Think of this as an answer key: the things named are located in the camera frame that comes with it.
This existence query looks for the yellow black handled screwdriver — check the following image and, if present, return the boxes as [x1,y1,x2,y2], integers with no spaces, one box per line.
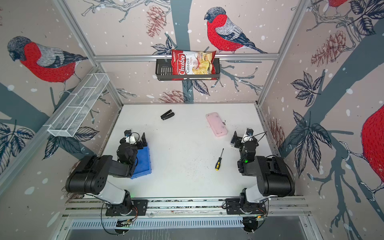
[215,149,224,171]

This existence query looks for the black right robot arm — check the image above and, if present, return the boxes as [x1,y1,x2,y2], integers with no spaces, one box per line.
[231,129,295,206]

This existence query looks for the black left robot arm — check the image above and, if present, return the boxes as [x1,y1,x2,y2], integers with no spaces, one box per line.
[65,130,148,209]

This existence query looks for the blue plastic bin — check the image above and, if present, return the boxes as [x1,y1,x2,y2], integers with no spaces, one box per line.
[131,147,152,179]

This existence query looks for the pink rectangular case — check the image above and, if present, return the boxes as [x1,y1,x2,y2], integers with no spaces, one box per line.
[206,113,228,137]

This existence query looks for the red cassava chips bag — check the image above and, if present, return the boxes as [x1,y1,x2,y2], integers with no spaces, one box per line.
[171,50,216,75]

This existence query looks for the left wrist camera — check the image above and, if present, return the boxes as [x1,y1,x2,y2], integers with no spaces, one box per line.
[124,130,136,144]

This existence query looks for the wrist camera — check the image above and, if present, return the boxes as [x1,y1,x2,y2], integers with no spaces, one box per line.
[242,128,254,143]
[124,130,136,144]

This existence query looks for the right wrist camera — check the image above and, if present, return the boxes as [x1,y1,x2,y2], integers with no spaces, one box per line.
[242,128,254,143]

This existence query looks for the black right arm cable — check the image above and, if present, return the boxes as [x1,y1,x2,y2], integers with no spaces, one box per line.
[248,130,268,144]

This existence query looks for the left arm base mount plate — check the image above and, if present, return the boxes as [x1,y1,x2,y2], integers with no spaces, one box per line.
[106,199,149,217]

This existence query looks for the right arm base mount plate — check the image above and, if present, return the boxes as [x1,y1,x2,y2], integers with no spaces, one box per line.
[222,198,267,216]

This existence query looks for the black wire wall basket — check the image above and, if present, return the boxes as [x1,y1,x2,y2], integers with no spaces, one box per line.
[155,58,221,81]

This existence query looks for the white mesh wall shelf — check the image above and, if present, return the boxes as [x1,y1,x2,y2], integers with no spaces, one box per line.
[48,73,110,137]

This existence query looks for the aluminium front rail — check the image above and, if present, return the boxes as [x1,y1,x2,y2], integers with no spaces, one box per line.
[60,196,312,218]

